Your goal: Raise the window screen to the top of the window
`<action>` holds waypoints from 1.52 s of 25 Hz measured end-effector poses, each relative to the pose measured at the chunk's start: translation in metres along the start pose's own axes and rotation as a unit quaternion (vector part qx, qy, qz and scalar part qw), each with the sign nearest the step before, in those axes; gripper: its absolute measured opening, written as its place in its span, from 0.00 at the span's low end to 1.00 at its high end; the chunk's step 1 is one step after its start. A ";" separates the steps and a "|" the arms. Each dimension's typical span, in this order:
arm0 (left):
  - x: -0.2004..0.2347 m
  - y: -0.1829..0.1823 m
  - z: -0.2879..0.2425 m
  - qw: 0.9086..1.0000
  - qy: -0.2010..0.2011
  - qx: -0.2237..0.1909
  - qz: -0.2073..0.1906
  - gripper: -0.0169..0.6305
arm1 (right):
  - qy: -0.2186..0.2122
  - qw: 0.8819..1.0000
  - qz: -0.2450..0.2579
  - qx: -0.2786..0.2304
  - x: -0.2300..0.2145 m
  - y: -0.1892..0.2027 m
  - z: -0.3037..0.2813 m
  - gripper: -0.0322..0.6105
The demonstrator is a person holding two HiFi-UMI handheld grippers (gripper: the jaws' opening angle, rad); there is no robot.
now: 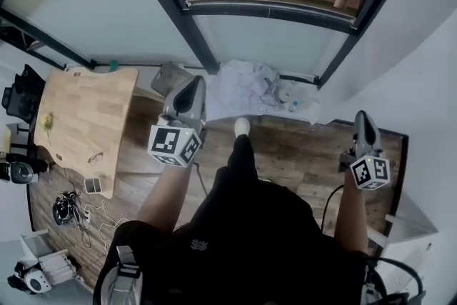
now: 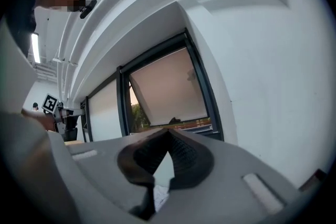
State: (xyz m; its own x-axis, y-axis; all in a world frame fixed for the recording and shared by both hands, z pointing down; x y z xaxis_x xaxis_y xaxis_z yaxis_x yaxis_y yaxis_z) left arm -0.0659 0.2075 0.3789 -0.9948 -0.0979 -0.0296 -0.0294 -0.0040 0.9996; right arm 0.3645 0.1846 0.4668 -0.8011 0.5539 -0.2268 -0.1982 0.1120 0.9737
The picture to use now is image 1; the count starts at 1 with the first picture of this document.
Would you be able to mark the light wooden desk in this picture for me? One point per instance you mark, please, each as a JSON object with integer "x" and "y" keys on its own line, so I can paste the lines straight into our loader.
{"x": 89, "y": 110}

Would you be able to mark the yellow flowers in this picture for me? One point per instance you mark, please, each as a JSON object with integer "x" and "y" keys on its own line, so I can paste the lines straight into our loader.
{"x": 48, "y": 121}

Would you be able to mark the white power strip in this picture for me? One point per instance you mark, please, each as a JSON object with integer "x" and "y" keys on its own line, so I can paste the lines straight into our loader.
{"x": 86, "y": 216}

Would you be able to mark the black office chair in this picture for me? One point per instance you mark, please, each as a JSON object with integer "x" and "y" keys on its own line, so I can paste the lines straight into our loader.
{"x": 21, "y": 96}

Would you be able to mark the white square box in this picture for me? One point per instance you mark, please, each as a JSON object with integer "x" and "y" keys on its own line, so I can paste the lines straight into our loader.
{"x": 93, "y": 185}

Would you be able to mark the short black bar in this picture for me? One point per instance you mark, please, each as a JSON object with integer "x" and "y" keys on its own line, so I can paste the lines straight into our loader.
{"x": 300, "y": 78}

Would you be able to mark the white rack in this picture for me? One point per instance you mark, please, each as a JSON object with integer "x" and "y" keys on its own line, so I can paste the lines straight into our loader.
{"x": 53, "y": 260}

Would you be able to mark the small teal object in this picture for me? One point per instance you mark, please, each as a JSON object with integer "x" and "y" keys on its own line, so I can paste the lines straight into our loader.
{"x": 113, "y": 64}

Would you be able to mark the clear plastic water bottle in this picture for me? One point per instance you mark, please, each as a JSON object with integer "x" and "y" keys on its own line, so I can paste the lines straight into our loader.
{"x": 293, "y": 106}

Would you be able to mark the person's right forearm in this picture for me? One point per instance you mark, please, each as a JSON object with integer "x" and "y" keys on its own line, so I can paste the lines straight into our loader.
{"x": 351, "y": 218}

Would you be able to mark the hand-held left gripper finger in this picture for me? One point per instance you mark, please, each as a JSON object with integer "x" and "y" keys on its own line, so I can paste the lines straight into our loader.
{"x": 173, "y": 101}
{"x": 200, "y": 100}

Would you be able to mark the white cabinet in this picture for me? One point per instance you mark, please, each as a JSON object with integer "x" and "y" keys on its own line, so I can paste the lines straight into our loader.
{"x": 410, "y": 225}

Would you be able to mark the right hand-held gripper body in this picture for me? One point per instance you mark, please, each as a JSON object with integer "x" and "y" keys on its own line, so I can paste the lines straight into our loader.
{"x": 371, "y": 171}

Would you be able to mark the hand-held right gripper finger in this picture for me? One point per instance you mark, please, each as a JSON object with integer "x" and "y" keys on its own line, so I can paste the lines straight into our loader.
{"x": 373, "y": 137}
{"x": 360, "y": 128}

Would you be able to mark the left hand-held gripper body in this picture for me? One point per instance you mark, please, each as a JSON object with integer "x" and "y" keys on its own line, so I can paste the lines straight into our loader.
{"x": 171, "y": 146}

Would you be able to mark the black t-shirt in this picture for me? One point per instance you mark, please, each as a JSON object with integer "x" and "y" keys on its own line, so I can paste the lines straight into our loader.
{"x": 250, "y": 243}

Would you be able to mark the black trousers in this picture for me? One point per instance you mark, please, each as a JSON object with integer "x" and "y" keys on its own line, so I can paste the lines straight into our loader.
{"x": 242, "y": 157}

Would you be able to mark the white shoe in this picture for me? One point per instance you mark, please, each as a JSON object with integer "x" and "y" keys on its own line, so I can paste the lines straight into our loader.
{"x": 242, "y": 125}

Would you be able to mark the white round device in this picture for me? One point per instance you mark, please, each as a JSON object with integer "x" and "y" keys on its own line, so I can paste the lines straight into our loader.
{"x": 35, "y": 282}

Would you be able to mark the dark rimmed eyeglasses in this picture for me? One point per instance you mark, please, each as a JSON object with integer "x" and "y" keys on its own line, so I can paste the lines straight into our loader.
{"x": 95, "y": 158}

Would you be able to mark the person's left forearm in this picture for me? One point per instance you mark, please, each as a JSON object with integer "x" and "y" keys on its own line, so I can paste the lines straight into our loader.
{"x": 160, "y": 196}

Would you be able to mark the grey round device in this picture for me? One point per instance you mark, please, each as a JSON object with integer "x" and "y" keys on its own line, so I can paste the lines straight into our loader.
{"x": 21, "y": 172}

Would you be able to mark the black window frame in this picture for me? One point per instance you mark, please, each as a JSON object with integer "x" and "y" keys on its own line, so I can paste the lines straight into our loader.
{"x": 189, "y": 32}

